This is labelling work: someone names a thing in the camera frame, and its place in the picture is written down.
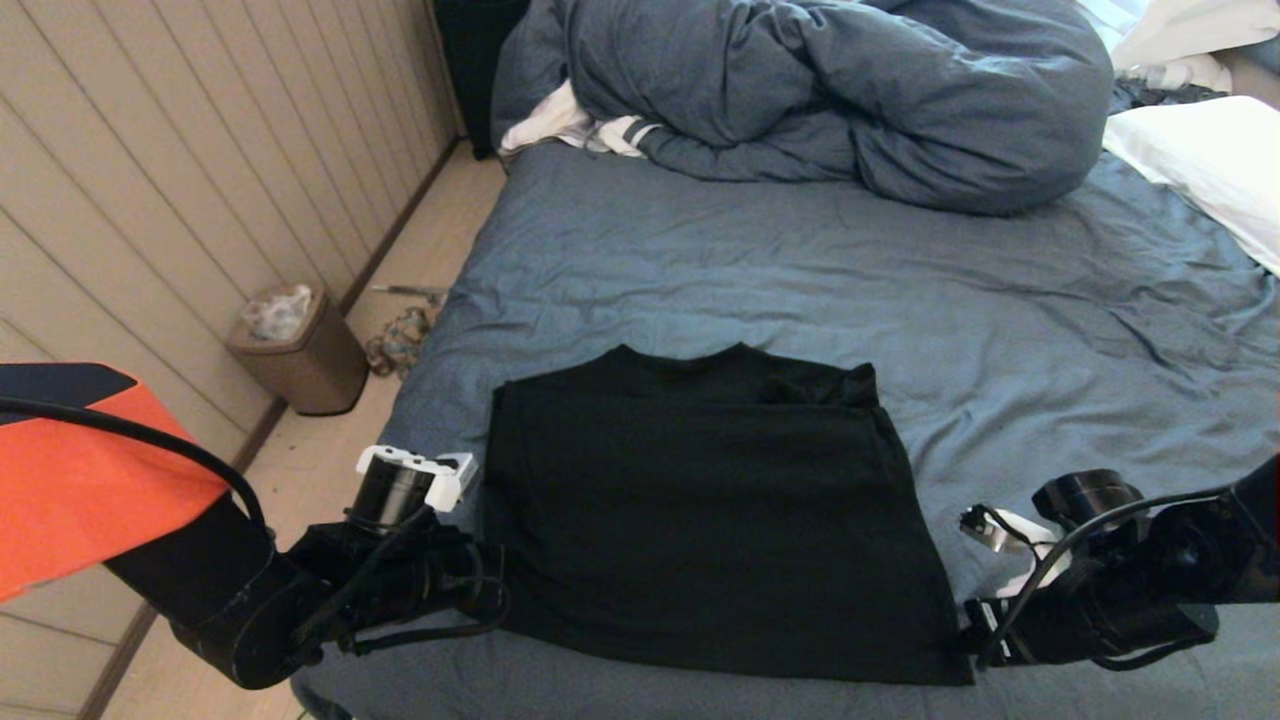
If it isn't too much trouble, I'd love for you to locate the crumpled blue duvet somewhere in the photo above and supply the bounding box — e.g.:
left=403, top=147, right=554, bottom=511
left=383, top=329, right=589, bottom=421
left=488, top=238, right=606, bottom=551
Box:
left=490, top=0, right=1114, bottom=217

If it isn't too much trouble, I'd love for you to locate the small clutter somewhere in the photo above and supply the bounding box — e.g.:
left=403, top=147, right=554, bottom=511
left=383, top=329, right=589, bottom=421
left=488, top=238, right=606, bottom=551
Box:
left=365, top=308, right=433, bottom=379

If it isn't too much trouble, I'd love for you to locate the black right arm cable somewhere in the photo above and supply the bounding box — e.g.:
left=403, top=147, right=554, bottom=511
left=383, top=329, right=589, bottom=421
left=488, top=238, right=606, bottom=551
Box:
left=975, top=487, right=1251, bottom=673

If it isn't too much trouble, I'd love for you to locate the white striped garment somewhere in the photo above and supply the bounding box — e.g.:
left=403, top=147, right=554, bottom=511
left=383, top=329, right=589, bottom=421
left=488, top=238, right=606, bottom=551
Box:
left=500, top=80, right=661, bottom=158

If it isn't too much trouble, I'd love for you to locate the white pillow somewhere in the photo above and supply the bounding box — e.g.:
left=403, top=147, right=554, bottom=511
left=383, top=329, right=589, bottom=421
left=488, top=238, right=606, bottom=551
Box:
left=1103, top=95, right=1280, bottom=278

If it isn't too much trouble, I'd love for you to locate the white plastic bin bag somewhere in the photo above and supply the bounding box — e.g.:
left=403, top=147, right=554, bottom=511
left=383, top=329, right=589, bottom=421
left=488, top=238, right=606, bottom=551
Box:
left=245, top=287, right=315, bottom=343

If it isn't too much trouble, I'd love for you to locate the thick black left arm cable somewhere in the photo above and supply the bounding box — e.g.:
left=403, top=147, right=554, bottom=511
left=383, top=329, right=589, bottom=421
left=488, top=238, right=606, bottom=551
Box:
left=0, top=396, right=273, bottom=546

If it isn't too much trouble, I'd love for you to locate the brown trash bin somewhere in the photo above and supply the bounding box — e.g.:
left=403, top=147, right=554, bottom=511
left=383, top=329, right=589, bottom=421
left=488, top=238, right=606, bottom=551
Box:
left=226, top=285, right=370, bottom=417

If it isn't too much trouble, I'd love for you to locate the black t-shirt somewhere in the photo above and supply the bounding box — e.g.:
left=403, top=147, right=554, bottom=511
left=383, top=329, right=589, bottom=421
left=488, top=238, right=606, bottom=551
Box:
left=480, top=343, right=978, bottom=688

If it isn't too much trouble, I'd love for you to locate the dark patterned cloth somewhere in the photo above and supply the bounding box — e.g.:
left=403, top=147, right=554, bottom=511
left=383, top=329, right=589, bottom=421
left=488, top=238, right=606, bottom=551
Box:
left=1115, top=80, right=1231, bottom=111

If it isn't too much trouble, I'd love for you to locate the blue bed sheet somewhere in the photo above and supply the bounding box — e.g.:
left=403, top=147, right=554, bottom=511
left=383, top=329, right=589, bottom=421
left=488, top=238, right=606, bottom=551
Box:
left=290, top=138, right=1280, bottom=720

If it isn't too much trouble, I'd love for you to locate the black bedside cabinet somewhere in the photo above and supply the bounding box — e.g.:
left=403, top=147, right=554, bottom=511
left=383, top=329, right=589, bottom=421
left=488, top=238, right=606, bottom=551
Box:
left=436, top=0, right=531, bottom=159

